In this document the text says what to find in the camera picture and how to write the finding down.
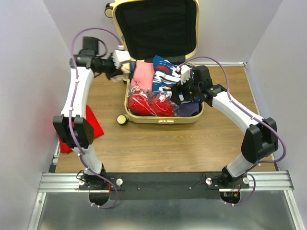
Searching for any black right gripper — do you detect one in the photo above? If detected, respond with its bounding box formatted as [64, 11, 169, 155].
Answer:
[169, 72, 201, 105]

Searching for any aluminium frame rail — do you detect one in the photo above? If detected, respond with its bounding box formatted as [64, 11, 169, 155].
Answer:
[28, 171, 305, 230]

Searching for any pink cosmetic case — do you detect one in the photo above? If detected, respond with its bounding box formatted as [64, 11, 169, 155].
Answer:
[130, 61, 154, 92]

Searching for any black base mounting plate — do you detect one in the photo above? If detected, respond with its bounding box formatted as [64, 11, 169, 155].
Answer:
[76, 171, 249, 203]

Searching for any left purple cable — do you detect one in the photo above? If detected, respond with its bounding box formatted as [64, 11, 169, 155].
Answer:
[68, 27, 125, 209]

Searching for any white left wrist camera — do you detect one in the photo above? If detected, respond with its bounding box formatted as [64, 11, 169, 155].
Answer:
[112, 45, 131, 69]

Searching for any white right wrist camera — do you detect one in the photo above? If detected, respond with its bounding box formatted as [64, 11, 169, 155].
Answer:
[176, 65, 191, 85]

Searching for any cream yellow suitcase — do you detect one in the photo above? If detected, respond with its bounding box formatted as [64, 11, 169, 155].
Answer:
[105, 0, 204, 125]

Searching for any blue red white patterned cloth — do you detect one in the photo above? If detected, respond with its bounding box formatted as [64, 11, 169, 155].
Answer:
[151, 55, 202, 104]

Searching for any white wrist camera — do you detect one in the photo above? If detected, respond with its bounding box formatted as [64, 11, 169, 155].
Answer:
[112, 45, 131, 69]
[176, 65, 191, 85]

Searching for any purple sweatshirt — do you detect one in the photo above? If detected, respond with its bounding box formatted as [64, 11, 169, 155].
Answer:
[177, 102, 201, 117]

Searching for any red garment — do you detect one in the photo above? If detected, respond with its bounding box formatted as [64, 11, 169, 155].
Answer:
[58, 105, 104, 154]

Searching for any red plastic packaged item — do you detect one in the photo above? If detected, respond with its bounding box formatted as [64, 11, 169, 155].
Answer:
[127, 86, 179, 117]

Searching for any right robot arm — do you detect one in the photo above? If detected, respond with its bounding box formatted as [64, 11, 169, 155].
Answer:
[171, 65, 278, 188]

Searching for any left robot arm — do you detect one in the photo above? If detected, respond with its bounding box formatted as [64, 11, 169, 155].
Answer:
[52, 36, 130, 189]

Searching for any beige packaged item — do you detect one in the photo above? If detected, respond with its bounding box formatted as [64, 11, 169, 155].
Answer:
[112, 61, 136, 83]

